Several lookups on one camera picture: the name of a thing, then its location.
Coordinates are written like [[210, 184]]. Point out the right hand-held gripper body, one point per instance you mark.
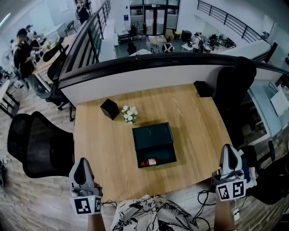
[[231, 189]]

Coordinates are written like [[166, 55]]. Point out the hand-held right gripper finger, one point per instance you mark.
[[225, 162], [237, 162]]

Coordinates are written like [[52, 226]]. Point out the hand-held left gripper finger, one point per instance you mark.
[[89, 181], [77, 174]]

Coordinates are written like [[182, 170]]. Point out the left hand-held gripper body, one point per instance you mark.
[[85, 201]]

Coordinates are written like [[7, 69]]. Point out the red capped drink bottle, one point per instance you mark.
[[150, 162]]

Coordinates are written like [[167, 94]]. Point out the dark green box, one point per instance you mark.
[[153, 139]]

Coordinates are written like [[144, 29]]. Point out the person's left forearm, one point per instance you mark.
[[94, 223]]

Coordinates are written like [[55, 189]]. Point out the person's right forearm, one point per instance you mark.
[[223, 216]]

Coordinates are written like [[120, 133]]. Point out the black chair with belongings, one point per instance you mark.
[[271, 180]]

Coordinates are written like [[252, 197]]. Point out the black mesh office chair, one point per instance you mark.
[[38, 144]]

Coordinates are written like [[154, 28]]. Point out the grey desk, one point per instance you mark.
[[262, 108]]

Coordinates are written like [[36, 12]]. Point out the person's patterned shorts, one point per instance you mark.
[[153, 214]]

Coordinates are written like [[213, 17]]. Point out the black square pen holder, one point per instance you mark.
[[109, 109]]

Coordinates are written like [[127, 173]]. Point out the black flat device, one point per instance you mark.
[[202, 88]]

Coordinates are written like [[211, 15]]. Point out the white potted flowers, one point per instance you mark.
[[129, 114]]

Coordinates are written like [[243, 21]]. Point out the black high-back office chair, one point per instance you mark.
[[56, 74]]

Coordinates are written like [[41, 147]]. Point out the light wooden desk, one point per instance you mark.
[[43, 65]]

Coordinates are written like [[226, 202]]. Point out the black metal railing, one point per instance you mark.
[[234, 20], [90, 36]]

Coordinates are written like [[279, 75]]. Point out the white partition with black rail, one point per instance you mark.
[[135, 79]]

